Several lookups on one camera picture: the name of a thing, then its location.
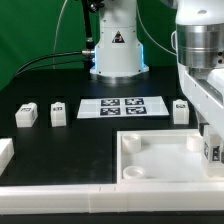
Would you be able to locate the white marker sheet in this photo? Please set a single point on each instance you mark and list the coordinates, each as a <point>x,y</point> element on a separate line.
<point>122,107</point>

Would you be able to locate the white left obstacle wall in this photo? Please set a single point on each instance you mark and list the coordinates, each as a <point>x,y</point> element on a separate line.
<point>6,153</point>

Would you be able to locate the white front obstacle wall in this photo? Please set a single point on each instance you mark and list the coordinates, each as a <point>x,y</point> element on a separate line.
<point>131,197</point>

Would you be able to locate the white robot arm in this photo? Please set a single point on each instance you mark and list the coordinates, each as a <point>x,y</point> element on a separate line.
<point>199,44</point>

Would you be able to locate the white obstacle wall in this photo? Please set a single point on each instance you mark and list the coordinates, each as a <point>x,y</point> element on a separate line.
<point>131,197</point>
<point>6,153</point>

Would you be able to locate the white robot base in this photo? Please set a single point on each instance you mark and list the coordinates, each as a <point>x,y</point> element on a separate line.
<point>118,56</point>

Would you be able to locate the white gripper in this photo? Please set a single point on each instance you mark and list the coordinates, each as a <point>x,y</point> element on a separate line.
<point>205,90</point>

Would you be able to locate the white square tabletop part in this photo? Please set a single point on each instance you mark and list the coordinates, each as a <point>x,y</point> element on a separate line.
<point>164,156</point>

